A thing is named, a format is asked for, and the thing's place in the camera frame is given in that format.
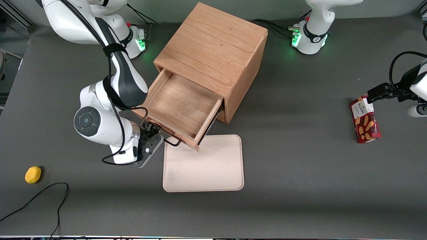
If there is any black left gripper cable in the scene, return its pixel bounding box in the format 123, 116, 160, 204
389, 51, 427, 94

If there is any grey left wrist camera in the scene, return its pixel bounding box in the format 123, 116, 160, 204
407, 103, 427, 118

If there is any black left arm base cable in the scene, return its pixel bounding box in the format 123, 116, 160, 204
252, 18, 301, 40

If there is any black arm base cable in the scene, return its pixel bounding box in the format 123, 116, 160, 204
252, 18, 301, 40
127, 3, 159, 26

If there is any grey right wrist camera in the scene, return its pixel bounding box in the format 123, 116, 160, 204
135, 133, 164, 168

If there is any red tartan shortbread box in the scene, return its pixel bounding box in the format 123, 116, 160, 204
350, 95, 382, 144

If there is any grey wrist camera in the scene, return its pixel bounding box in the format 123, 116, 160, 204
407, 103, 427, 118
135, 133, 164, 168

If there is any cream plastic tray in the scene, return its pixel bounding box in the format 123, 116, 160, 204
162, 134, 245, 193

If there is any black right arm base cable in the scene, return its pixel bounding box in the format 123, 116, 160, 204
127, 3, 159, 26

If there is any aluminium frame profile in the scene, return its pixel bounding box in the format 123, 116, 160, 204
0, 0, 34, 27

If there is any black cable on table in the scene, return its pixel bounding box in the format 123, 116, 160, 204
0, 182, 69, 239

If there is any yellow lemon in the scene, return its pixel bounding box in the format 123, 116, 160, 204
25, 166, 42, 184

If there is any wooden drawer cabinet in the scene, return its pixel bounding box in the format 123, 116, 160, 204
153, 2, 269, 124

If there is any black wire drawer handle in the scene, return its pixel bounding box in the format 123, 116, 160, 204
160, 132, 182, 147

